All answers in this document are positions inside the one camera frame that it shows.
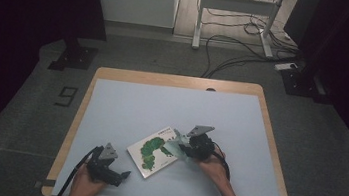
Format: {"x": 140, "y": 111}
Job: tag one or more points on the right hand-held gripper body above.
{"x": 201, "y": 146}

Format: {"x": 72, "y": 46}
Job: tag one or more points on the person's left hand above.
{"x": 84, "y": 187}

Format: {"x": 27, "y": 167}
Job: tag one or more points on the black stand base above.
{"x": 75, "y": 57}
{"x": 298, "y": 83}

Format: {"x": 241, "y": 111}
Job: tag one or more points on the white caterpillar picture book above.
{"x": 150, "y": 154}

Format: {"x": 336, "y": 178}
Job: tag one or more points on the white table mat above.
{"x": 161, "y": 103}

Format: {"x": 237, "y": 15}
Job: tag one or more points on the black tape strip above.
{"x": 48, "y": 182}

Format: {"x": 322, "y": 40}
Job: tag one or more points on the white power strip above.
{"x": 285, "y": 66}

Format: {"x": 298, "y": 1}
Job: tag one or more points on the person's right hand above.
{"x": 215, "y": 170}

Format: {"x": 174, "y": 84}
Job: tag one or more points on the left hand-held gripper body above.
{"x": 103, "y": 166}

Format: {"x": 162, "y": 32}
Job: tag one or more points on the white desk frame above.
{"x": 237, "y": 5}

